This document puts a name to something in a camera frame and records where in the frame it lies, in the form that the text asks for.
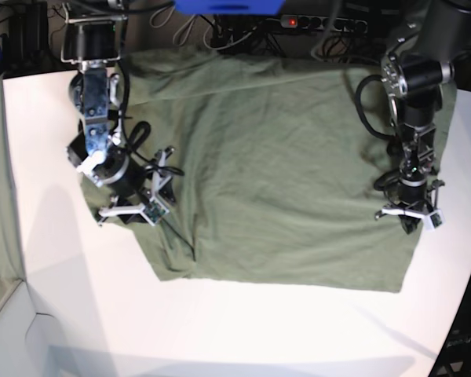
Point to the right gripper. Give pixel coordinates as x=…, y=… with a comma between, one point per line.
x=133, y=185

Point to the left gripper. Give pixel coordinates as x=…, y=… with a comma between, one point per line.
x=409, y=200

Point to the green t-shirt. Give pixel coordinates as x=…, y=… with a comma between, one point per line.
x=278, y=173

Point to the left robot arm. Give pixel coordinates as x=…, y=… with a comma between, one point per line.
x=416, y=66

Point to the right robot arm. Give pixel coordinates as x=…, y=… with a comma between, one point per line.
x=100, y=90

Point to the blue box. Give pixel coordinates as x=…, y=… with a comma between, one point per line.
x=229, y=7

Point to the black power strip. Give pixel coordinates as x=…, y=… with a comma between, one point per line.
x=320, y=23

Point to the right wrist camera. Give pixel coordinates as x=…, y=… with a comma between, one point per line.
x=154, y=211

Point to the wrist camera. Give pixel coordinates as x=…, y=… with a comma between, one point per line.
x=154, y=211
x=433, y=220

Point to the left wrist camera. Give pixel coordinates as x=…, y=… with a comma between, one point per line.
x=433, y=220

